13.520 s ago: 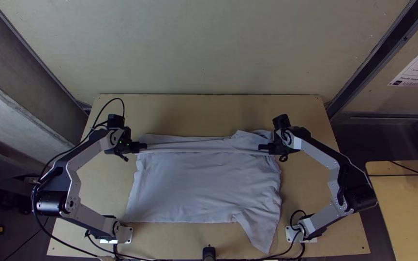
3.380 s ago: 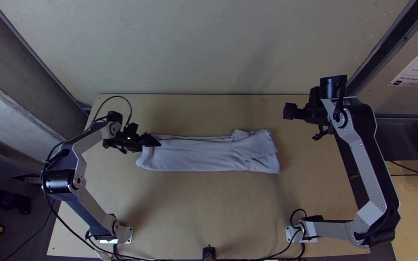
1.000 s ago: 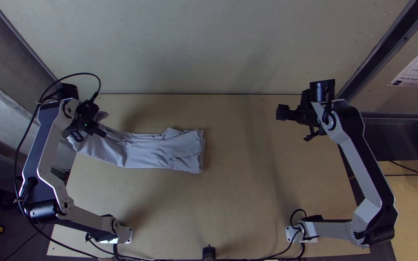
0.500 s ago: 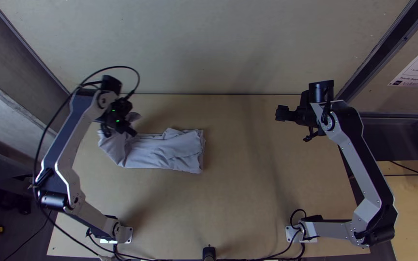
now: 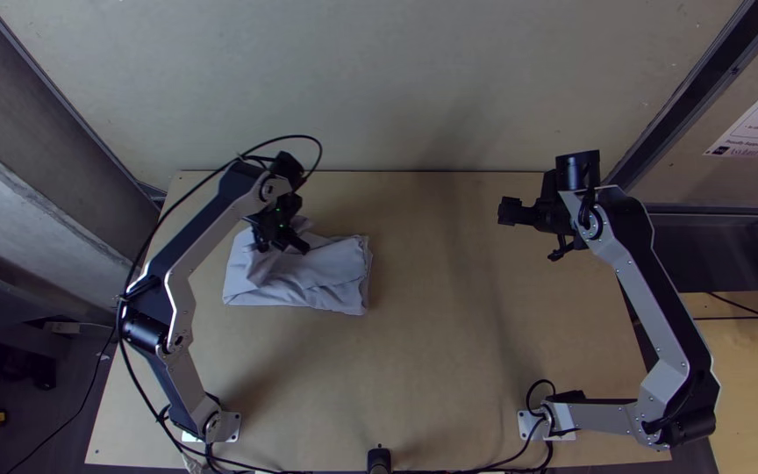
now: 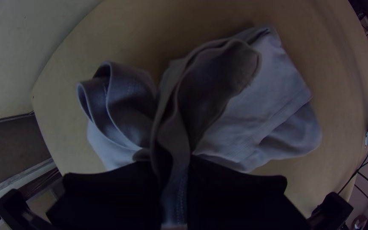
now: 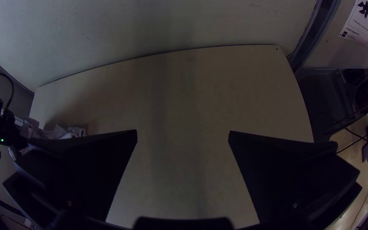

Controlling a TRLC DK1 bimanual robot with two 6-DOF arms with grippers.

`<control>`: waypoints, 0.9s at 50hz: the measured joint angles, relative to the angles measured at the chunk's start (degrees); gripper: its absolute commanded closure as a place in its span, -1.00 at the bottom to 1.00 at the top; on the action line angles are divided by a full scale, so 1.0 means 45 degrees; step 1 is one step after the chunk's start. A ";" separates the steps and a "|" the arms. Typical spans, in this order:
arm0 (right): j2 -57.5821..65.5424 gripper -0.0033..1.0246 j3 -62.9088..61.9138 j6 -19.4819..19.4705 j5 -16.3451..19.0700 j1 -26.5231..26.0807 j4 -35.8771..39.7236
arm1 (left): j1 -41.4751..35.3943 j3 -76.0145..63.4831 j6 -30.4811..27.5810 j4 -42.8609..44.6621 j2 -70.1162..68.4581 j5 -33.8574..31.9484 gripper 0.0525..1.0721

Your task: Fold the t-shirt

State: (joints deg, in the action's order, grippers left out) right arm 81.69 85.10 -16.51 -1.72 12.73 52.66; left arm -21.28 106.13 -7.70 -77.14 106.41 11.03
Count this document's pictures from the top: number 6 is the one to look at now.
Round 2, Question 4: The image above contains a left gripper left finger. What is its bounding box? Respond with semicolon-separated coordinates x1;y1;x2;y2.
46;159;164;230

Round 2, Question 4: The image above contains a black cable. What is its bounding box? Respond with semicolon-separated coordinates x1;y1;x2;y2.
337;144;368;199

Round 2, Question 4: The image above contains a grey t-shirt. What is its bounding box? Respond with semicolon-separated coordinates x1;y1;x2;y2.
76;24;323;229

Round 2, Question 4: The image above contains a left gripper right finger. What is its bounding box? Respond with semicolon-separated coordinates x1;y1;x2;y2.
186;155;311;230

